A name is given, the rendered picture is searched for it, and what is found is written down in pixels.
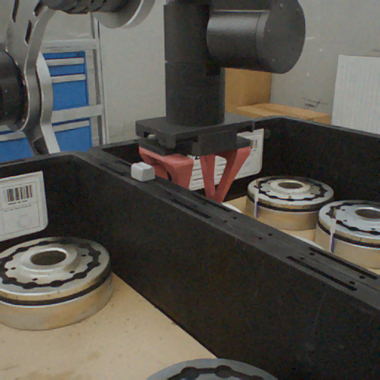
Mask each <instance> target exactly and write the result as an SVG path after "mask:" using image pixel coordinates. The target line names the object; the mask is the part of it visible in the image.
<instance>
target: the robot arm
mask: <svg viewBox="0 0 380 380"><path fill-rule="evenodd" d="M163 32H164V60H166V61H168V62H167V63H165V64H164V69H165V70H166V117H158V118H151V119H142V120H137V121H135V135H137V136H138V137H142V138H148V135H155V136H156V137H153V138H149V139H144V140H140V141H139V142H140V155H141V157H142V159H143V160H144V163H145V164H147V165H150V166H152V167H154V169H155V174H156V175H158V176H160V177H162V178H166V179H167V180H168V175H167V173H166V171H168V173H169V174H170V175H171V181H172V182H173V183H176V184H177V185H179V186H183V187H185V188H187V189H188V188H189V183H190V179H191V173H192V172H193V168H194V159H191V158H189V157H186V156H183V155H181V154H180V153H179V147H177V146H176V145H180V144H184V154H187V155H189V156H192V157H199V158H200V167H201V173H203V182H204V186H205V192H206V197H207V198H209V199H213V200H214V201H215V202H217V203H221V204H222V202H223V199H224V197H225V196H226V193H227V190H228V188H229V186H230V185H231V184H232V182H233V180H234V178H235V177H236V175H237V174H238V172H240V169H241V168H242V166H243V164H244V163H245V161H246V159H247V157H248V156H249V155H250V154H251V142H252V140H251V139H247V138H245V137H240V136H237V133H240V132H244V131H248V132H252V133H253V132H254V119H253V118H250V117H244V116H241V115H240V114H234V113H232V112H228V111H225V94H226V68H233V69H241V70H249V71H256V72H263V73H277V74H284V73H286V72H287V71H289V70H291V69H293V67H294V66H295V64H296V62H297V61H298V60H299V59H300V57H301V53H302V50H303V46H304V40H305V38H306V19H305V15H304V12H303V10H302V8H301V5H300V3H299V2H298V0H166V5H163ZM215 156H219V157H222V158H225V159H226V166H225V168H224V170H223V175H222V177H221V179H220V182H219V184H218V186H217V190H216V193H215V184H214V168H215Z"/></svg>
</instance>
